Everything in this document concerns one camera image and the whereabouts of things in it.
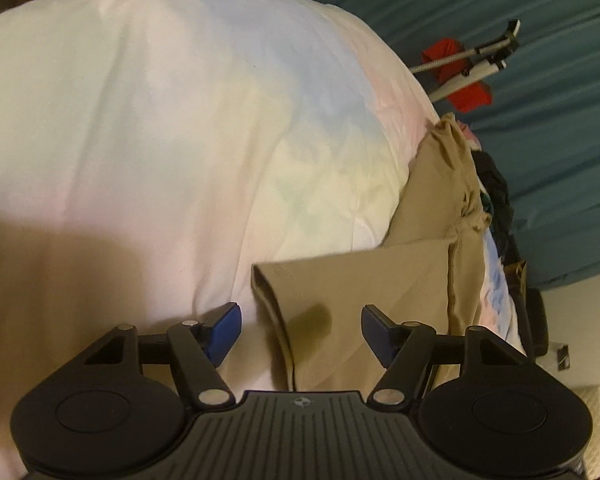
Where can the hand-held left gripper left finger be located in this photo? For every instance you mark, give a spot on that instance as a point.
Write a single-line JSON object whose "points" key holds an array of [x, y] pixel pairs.
{"points": [[222, 332]]}

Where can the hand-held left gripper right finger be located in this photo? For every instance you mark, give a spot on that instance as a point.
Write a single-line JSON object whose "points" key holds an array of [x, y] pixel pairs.
{"points": [[377, 332]]}

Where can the tan trousers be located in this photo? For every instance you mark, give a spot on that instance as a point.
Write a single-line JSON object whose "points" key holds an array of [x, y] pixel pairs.
{"points": [[370, 280]]}

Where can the pile of clothes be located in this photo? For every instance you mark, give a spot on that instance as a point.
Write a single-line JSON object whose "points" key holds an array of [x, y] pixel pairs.
{"points": [[495, 185]]}

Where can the pastel bed blanket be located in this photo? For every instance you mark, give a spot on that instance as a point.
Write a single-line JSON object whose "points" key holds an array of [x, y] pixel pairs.
{"points": [[155, 135]]}

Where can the teal curtain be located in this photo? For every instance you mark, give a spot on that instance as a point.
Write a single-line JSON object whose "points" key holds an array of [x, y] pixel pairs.
{"points": [[555, 110]]}

